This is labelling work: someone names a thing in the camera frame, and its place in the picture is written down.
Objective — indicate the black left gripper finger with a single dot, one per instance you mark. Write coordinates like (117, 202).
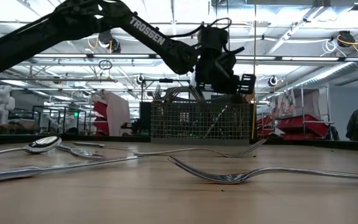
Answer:
(247, 84)

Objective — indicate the silver fork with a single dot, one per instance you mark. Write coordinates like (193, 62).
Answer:
(232, 155)
(174, 92)
(157, 95)
(228, 179)

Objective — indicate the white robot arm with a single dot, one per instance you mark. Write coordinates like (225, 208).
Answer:
(2, 102)

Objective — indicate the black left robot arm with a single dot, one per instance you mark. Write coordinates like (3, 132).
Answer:
(26, 43)

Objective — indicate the grey mesh silverware basket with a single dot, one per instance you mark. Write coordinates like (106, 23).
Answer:
(197, 124)

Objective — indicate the colourful hanging bags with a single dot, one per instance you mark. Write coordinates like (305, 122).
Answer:
(286, 102)

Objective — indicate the red plastic storage bin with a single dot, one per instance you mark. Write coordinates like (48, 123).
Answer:
(99, 109)
(264, 127)
(303, 124)
(101, 126)
(300, 136)

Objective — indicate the black overhead bar stand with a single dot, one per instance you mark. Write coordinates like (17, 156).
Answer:
(166, 81)

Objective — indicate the grey metal shelf rack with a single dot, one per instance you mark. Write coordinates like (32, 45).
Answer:
(302, 105)

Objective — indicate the black equipment cabinet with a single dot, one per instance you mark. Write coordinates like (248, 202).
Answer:
(145, 115)

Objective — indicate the pink cover cloth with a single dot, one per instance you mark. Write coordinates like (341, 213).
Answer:
(117, 115)

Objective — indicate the large silver spoon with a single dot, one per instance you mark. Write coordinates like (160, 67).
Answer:
(43, 144)

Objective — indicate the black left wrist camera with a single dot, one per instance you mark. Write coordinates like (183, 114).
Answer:
(213, 38)

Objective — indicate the silver ventilation duct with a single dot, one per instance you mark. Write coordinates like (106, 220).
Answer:
(328, 73)

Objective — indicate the black workstation frame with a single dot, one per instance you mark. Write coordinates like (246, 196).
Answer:
(51, 107)

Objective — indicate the black aluminium table frame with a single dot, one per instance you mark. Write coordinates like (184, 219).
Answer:
(11, 139)

